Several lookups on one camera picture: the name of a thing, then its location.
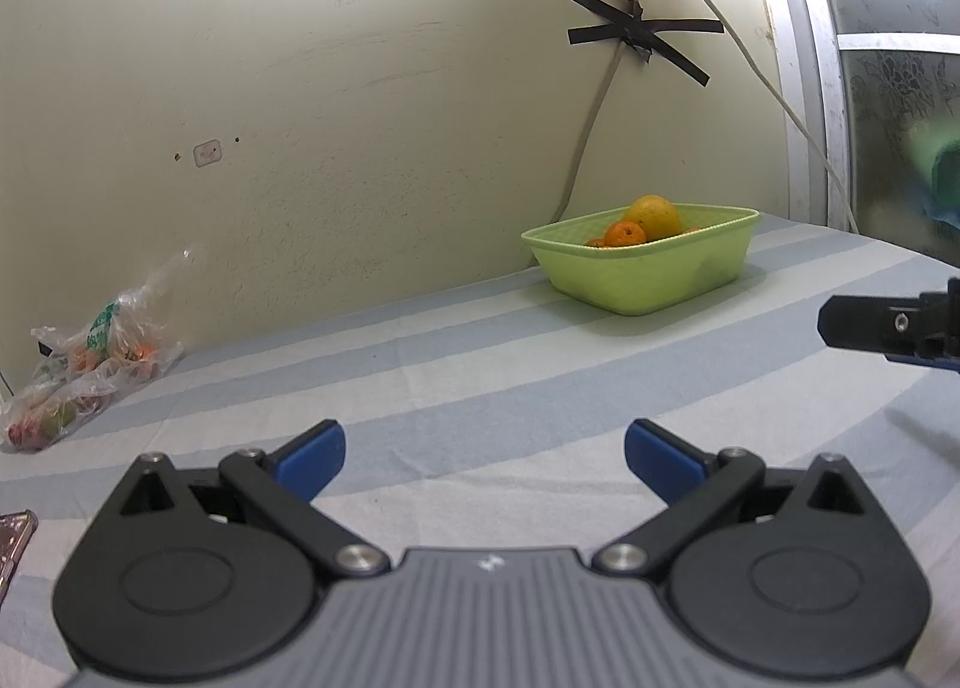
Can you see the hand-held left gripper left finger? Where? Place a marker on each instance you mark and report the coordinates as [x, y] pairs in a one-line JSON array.
[[315, 457]]

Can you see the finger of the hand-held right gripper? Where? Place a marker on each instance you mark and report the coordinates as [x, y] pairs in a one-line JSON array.
[[870, 324]]

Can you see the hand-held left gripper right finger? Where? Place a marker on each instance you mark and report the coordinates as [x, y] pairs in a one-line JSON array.
[[658, 457]]

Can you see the light green plastic basket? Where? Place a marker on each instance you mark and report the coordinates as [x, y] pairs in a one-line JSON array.
[[637, 275]]

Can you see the green cloth behind window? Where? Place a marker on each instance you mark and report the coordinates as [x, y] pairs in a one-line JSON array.
[[937, 166]]

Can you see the small orange with stem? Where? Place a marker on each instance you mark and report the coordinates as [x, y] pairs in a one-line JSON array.
[[624, 235]]

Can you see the green print plastic bag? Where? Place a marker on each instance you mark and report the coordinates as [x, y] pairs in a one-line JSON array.
[[112, 343]]

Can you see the large yellow citrus fruit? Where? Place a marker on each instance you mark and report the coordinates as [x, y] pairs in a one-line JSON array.
[[654, 217]]

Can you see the clear plastic bag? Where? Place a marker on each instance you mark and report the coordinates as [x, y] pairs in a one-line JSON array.
[[52, 414]]

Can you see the phone with clear case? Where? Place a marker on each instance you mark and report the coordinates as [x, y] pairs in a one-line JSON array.
[[11, 553]]

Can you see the black tape cross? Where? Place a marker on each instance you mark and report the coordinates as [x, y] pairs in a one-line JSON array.
[[645, 31]]

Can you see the white window frame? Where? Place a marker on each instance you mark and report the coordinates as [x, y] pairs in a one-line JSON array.
[[814, 57]]

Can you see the white wall hook sticker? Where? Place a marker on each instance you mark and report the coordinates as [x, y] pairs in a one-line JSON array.
[[207, 153]]

